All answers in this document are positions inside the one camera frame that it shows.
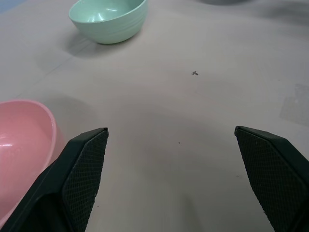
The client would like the pink plastic bowl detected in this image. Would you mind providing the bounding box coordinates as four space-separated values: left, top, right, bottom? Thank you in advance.
0 99 65 225

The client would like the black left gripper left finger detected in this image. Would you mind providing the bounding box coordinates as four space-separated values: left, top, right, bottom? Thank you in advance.
0 127 109 232

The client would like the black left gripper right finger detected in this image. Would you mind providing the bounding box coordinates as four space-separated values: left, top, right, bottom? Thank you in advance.
234 126 309 232

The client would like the light green plastic bowl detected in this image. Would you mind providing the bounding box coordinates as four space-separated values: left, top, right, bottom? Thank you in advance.
68 0 148 44

